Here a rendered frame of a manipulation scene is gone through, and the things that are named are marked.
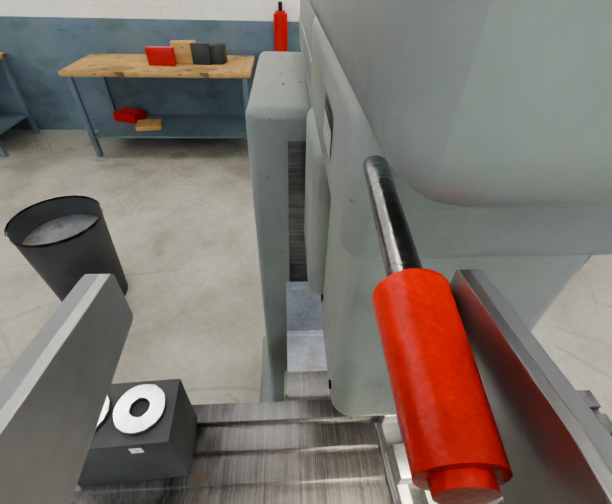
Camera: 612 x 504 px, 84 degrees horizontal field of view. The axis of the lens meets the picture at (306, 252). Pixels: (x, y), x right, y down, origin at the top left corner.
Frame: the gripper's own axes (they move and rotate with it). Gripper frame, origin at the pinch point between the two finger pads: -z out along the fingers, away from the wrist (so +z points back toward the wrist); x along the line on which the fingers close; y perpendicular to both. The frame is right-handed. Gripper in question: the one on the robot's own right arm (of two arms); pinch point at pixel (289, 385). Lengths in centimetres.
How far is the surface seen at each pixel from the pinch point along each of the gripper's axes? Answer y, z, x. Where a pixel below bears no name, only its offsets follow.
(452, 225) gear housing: 3.6, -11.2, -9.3
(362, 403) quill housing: 33.2, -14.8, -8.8
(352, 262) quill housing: 11.5, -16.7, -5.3
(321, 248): 24.7, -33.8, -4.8
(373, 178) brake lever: -0.4, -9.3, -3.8
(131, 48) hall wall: 78, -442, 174
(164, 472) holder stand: 71, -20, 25
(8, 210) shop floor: 171, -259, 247
